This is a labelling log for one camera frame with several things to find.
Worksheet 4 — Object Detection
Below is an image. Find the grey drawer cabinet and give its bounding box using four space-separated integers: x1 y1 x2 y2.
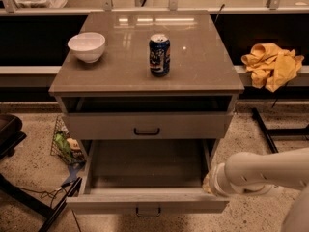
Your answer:
49 11 243 152

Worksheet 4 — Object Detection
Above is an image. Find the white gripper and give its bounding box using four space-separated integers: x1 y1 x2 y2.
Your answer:
202 163 236 197

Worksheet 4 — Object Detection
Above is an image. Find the black chair base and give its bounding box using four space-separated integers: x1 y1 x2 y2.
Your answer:
0 114 81 232

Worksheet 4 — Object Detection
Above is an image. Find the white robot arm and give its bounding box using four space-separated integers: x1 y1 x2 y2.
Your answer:
203 148 309 232

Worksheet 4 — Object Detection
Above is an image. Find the blue soda can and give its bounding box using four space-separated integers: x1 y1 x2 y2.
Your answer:
149 34 170 76

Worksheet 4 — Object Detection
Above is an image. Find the black floor cable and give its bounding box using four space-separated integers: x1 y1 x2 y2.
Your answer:
18 186 83 232

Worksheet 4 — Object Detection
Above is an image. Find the black stand leg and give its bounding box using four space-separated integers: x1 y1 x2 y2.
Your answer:
251 108 309 154

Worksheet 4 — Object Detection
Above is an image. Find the blue tape piece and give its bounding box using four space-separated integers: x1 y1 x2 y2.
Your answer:
62 162 85 187

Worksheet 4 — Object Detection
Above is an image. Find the grey drawer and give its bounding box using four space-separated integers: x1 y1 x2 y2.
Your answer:
63 112 233 140
68 139 228 218

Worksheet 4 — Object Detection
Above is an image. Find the white ceramic bowl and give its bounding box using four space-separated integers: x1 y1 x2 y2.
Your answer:
68 32 105 63

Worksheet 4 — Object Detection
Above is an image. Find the yellow crumpled cloth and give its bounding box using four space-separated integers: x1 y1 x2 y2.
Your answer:
241 43 304 92

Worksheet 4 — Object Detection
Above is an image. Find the wire basket with items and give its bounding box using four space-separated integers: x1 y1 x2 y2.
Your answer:
50 116 85 164

